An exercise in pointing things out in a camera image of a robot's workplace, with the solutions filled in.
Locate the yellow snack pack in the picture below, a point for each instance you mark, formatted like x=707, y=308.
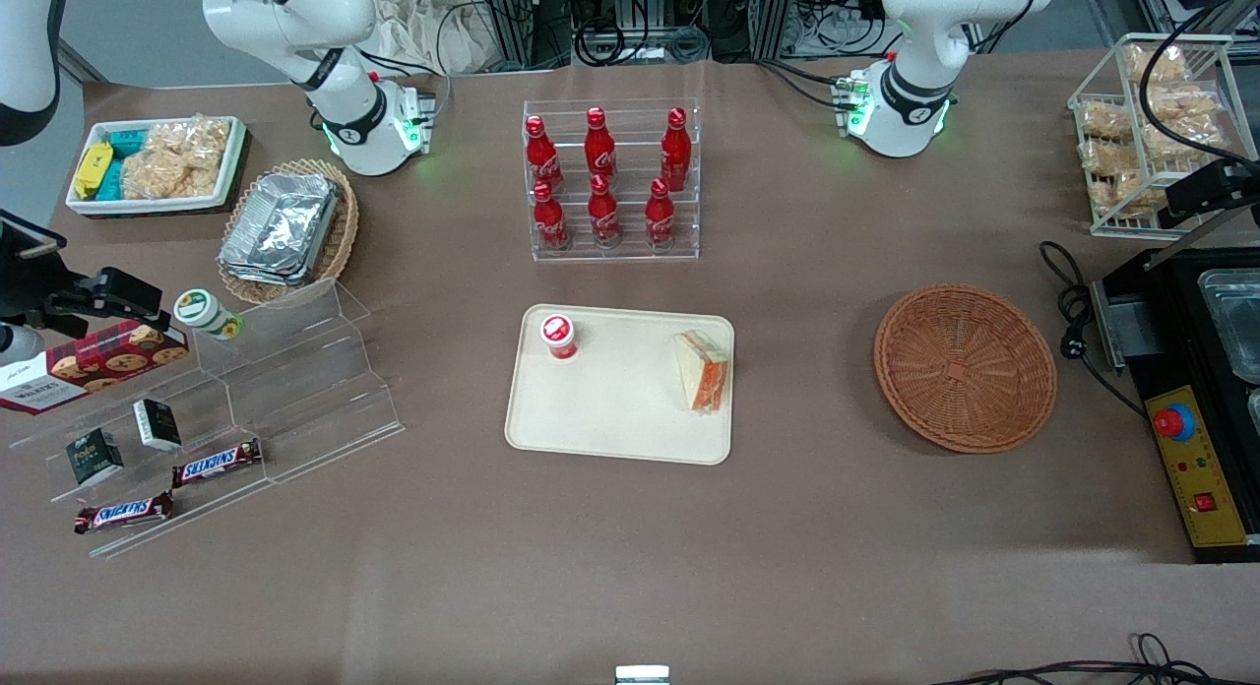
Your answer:
x=92, y=168

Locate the white rectangular bin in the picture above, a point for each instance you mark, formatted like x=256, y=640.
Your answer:
x=236, y=154

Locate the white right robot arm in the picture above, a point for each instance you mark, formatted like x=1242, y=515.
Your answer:
x=335, y=94

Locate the red cup with printed lid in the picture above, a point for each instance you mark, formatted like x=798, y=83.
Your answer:
x=559, y=336

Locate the light wicker basket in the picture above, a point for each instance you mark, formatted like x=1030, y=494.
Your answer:
x=345, y=232

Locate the clear bag of crisps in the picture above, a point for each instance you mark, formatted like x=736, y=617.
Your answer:
x=192, y=139
x=167, y=178

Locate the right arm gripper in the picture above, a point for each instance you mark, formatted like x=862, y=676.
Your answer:
x=28, y=289

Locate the black sealing machine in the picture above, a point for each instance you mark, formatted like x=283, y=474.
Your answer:
x=1201, y=468

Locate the Snickers bar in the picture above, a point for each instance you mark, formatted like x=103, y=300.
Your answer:
x=123, y=513
x=217, y=464

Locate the green lid jar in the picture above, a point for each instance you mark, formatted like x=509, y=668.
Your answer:
x=202, y=309

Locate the aluminium frame post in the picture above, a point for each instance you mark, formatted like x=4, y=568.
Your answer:
x=510, y=16
x=778, y=16

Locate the foil tray in sealer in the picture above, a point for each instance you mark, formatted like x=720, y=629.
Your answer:
x=1235, y=321
x=1254, y=409

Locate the clear acrylic bottle rack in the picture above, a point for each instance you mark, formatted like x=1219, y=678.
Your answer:
x=615, y=252

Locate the brown table cover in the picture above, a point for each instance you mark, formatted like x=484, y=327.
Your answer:
x=787, y=528

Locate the beige cloth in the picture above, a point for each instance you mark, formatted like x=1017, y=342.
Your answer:
x=423, y=31

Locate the small black carton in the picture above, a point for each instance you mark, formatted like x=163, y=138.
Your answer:
x=94, y=457
x=157, y=424

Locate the cream plastic tray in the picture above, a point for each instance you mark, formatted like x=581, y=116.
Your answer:
x=610, y=409

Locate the red tartan cookie box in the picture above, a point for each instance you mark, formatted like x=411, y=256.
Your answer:
x=98, y=365

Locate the red cola bottle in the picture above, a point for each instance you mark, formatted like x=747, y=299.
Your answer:
x=542, y=158
x=603, y=213
x=551, y=222
x=675, y=154
x=599, y=149
x=660, y=217

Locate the rice crisp snack pack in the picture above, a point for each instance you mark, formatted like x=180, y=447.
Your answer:
x=1166, y=65
x=1104, y=122
x=1107, y=156
x=1191, y=99
x=1181, y=142
x=1127, y=195

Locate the brown wicker basket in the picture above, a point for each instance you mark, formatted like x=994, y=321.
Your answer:
x=945, y=400

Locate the small silver object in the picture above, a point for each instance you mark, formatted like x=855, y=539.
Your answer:
x=642, y=675

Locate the triangular sandwich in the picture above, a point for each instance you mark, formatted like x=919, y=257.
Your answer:
x=701, y=370

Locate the stacked foil containers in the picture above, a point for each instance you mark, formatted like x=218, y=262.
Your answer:
x=281, y=227

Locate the clear acrylic stepped shelf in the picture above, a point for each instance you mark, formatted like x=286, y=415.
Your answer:
x=295, y=390

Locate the teal snack pack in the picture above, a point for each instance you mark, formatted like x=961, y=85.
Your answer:
x=113, y=181
x=126, y=142

